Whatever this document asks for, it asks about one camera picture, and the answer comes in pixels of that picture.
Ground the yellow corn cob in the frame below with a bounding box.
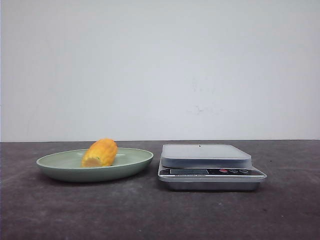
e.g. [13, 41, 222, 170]
[81, 138, 118, 168]

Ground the silver digital kitchen scale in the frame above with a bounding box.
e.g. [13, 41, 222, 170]
[157, 144, 267, 191]

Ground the green round plate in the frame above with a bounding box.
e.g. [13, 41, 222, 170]
[36, 147, 154, 183]

